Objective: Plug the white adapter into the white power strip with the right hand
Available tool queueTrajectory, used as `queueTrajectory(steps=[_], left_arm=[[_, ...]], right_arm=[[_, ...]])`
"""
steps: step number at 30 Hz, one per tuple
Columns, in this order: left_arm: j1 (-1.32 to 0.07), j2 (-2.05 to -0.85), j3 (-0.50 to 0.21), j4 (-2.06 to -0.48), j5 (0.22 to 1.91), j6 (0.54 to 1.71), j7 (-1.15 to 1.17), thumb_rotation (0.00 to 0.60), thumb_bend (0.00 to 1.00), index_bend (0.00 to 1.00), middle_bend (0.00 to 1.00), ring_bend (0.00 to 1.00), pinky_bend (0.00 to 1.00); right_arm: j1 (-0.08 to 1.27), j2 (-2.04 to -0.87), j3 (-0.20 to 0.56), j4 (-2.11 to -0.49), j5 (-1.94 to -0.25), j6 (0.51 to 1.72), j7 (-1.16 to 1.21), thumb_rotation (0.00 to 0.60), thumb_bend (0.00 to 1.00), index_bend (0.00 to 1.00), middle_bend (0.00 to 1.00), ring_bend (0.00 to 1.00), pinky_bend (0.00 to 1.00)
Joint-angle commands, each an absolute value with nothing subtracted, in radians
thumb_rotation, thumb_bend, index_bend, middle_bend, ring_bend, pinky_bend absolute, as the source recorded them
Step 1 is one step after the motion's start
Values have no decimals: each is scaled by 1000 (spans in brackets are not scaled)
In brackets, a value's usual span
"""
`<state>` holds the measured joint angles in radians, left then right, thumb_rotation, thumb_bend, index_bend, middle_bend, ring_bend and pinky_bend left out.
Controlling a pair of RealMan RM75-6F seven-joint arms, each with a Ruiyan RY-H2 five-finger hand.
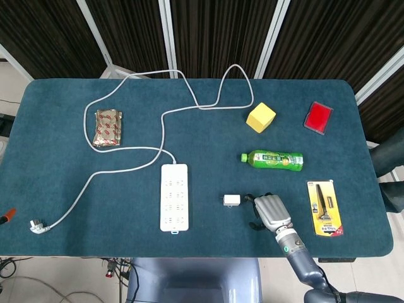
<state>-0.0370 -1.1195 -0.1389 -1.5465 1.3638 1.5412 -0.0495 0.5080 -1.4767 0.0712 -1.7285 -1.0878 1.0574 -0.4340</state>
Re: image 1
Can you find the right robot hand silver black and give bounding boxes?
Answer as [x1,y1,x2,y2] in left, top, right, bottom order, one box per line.
[244,192,293,234]

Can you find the small white plug adapter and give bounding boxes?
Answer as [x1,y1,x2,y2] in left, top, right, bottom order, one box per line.
[220,194,241,208]

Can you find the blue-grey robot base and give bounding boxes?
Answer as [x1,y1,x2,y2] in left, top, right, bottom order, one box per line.
[126,257,263,303]

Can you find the white power strip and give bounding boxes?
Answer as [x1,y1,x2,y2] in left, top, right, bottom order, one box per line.
[160,163,190,236]

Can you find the razor in yellow blister pack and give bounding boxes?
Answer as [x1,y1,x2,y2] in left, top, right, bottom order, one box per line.
[306,179,345,237]

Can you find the green drink bottle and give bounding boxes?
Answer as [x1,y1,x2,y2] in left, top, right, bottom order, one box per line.
[241,149,304,172]

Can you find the yellow cube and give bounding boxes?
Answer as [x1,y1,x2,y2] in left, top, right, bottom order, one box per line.
[246,102,277,134]

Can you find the red flat box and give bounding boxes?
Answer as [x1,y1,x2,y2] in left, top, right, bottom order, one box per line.
[303,100,334,136]

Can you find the dark teal chair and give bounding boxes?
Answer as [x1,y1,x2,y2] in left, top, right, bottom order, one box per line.
[369,128,404,213]

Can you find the teal table cloth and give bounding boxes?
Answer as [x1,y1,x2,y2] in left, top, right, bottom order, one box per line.
[0,78,395,258]

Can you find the gold snack packet red print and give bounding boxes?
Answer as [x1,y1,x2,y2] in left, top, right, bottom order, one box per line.
[92,109,124,148]

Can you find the black partition panel white frame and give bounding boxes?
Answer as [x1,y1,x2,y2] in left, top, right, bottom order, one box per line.
[356,62,404,145]
[255,0,404,105]
[0,0,112,80]
[159,0,291,79]
[77,0,177,79]

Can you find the grey floor cable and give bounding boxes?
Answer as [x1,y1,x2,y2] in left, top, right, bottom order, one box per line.
[0,276,105,303]

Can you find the white power strip cable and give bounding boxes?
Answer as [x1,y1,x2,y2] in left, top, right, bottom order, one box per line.
[29,64,255,235]

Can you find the orange black tool handle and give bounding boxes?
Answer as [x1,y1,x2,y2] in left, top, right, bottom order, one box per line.
[0,208,16,225]

